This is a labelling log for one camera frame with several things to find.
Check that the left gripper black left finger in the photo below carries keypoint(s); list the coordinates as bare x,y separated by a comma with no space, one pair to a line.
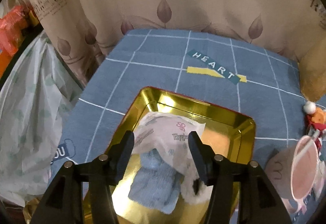
62,201

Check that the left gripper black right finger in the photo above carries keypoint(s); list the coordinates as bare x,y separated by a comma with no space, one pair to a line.
259,200

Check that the white floral wipes packet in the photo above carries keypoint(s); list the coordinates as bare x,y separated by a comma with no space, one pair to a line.
168,134

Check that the light blue towel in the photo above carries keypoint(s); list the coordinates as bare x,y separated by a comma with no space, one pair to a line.
156,184

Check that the gold and red toffee tin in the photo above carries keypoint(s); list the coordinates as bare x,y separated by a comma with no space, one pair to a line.
228,132

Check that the orange rubber toy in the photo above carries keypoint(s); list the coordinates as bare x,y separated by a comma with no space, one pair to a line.
315,116

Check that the beige leaf print curtain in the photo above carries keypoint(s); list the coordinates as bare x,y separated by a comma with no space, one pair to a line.
85,31

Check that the orange box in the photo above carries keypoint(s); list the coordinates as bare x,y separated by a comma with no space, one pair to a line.
5,59

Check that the white ceramic spoon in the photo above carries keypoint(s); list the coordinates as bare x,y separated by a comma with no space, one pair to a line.
310,142

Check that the brown crumpled cloth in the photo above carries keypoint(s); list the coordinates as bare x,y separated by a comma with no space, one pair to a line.
30,208

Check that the brown kraft snack bag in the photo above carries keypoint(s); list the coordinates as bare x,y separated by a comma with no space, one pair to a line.
312,72

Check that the blue checked tablecloth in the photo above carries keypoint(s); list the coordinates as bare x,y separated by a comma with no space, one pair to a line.
234,74

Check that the orange red plastic bag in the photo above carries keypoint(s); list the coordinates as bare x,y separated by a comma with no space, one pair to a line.
12,25

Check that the white green patterned plastic bag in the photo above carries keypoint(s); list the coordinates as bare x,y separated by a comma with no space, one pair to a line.
36,100

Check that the pink ceramic mug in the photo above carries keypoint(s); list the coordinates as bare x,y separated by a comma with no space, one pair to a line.
293,179

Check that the red and white fabric scrunchie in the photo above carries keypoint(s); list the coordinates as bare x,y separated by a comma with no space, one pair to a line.
310,131

